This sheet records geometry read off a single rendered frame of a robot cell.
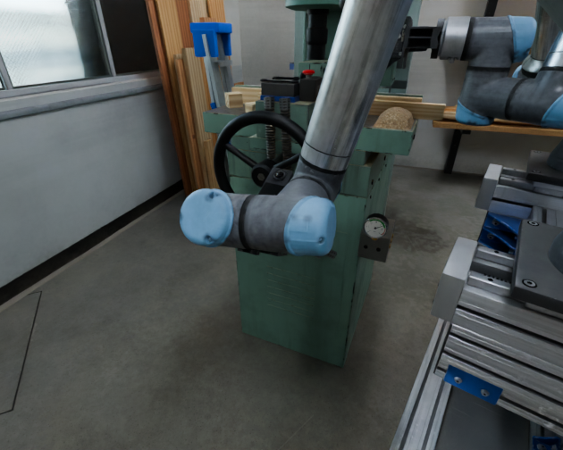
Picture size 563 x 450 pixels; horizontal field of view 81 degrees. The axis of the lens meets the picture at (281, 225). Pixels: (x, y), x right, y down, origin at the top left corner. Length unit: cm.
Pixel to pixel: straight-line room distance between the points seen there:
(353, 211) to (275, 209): 57
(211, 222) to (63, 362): 127
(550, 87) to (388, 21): 38
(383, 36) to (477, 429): 97
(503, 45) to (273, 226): 57
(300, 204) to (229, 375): 104
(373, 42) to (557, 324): 45
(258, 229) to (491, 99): 54
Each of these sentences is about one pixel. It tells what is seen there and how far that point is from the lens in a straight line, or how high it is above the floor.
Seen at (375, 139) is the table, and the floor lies 87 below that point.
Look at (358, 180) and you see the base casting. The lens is 92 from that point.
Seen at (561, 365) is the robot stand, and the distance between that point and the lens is 65.
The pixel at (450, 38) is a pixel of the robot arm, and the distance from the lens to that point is 79.
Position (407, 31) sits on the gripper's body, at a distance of 78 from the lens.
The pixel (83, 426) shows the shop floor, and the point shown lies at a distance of 140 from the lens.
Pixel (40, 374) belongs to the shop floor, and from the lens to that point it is 162.
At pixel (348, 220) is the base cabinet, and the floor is 63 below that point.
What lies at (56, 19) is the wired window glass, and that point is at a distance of 220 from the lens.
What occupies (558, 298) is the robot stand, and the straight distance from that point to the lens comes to 53.
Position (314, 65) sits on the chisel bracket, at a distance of 101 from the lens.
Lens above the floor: 109
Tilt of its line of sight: 30 degrees down
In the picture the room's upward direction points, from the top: straight up
